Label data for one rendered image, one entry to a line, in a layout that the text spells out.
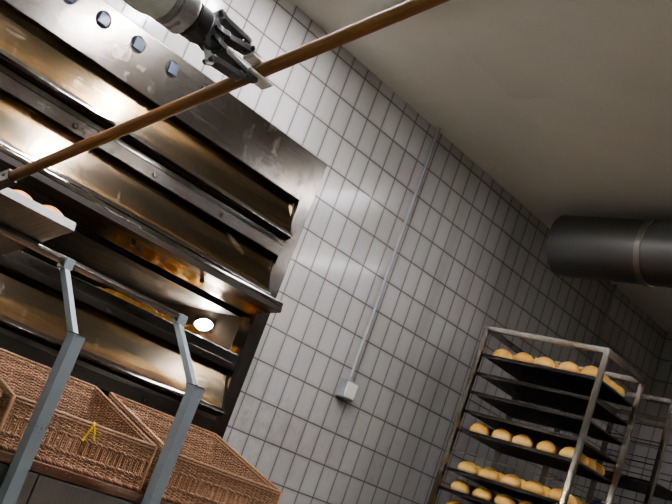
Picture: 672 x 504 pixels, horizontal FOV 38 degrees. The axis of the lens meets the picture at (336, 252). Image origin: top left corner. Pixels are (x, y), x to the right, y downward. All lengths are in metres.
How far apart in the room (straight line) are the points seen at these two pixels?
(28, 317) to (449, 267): 2.30
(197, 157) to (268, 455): 1.32
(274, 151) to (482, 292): 1.64
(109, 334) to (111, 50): 1.03
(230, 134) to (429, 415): 1.88
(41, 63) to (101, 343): 1.01
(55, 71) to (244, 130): 0.86
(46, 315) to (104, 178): 0.53
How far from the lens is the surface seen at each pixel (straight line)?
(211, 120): 3.89
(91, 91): 3.60
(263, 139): 4.06
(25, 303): 3.51
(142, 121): 2.34
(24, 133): 3.47
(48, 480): 3.03
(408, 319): 4.79
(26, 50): 3.49
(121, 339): 3.73
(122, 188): 3.66
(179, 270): 3.79
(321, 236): 4.30
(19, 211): 2.93
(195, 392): 3.19
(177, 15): 1.95
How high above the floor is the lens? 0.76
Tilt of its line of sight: 14 degrees up
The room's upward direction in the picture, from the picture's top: 20 degrees clockwise
